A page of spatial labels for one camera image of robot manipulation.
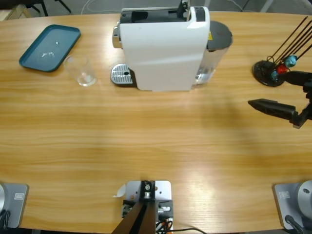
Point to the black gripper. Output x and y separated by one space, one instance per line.
309 102

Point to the blue coffee capsule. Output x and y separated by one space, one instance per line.
290 61
275 75

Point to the silver coffee machine lever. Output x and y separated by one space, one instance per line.
183 8

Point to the clear glass cup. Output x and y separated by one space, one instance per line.
81 70

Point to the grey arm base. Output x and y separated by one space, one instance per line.
15 204
290 202

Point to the red coffee capsule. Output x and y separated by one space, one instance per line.
282 68

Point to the white capsule coffee machine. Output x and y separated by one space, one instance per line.
163 53

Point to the black capsule holder with rods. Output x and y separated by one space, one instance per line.
262 70

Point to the clear water tank black lid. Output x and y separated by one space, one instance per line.
218 34

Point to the grey metal leg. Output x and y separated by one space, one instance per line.
267 5

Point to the silver grille drip tray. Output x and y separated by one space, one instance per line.
120 74

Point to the white tape tab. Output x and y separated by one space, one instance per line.
120 191

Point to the teal plastic tray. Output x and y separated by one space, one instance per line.
51 44

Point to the black stand legs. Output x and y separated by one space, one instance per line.
44 6

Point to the light wooden crate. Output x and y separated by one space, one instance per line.
12 13

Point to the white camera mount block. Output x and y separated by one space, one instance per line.
163 190

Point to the dark camera post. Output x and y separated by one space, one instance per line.
139 219

